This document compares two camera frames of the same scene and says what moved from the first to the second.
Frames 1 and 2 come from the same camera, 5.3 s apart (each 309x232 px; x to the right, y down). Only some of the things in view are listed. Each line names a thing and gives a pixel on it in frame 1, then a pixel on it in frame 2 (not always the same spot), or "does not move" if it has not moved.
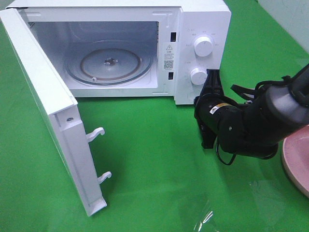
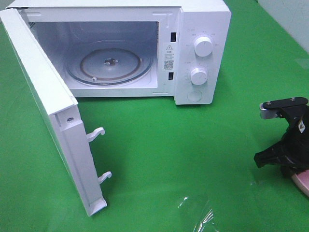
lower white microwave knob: x=198 y=76 does not move
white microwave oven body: x=133 y=49 does not move
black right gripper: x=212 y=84 → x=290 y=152
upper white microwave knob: x=203 y=46 does not move
